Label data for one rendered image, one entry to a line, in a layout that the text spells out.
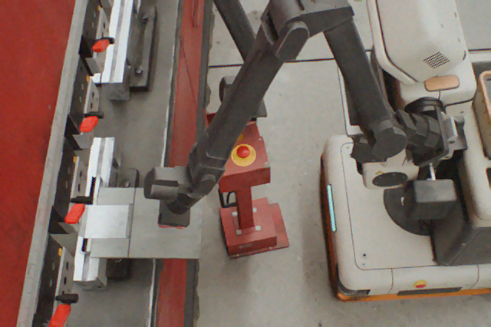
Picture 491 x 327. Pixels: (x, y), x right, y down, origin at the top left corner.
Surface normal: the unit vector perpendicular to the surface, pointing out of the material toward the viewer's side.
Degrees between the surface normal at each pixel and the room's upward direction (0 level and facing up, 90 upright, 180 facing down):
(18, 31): 90
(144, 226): 0
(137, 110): 0
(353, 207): 0
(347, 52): 77
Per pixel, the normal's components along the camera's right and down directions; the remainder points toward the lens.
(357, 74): 0.16, 0.76
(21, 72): 1.00, 0.00
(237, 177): 0.20, 0.87
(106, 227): -0.05, -0.44
